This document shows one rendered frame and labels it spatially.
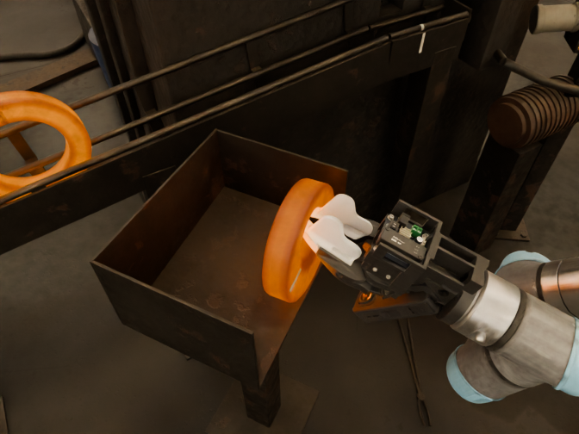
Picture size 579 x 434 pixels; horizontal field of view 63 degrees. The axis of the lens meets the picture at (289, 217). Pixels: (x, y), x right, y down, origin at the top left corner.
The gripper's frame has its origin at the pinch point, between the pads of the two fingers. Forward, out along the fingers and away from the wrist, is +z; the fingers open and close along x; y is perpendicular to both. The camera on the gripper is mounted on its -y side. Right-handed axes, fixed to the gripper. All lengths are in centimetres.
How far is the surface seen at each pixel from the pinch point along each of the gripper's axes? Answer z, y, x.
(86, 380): 31, -83, 12
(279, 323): -3.9, -12.4, 6.9
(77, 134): 36.8, -13.6, -3.8
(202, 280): 8.3, -15.5, 5.6
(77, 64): 131, -107, -99
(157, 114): 31.7, -15.8, -16.9
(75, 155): 36.6, -17.2, -2.6
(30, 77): 141, -110, -81
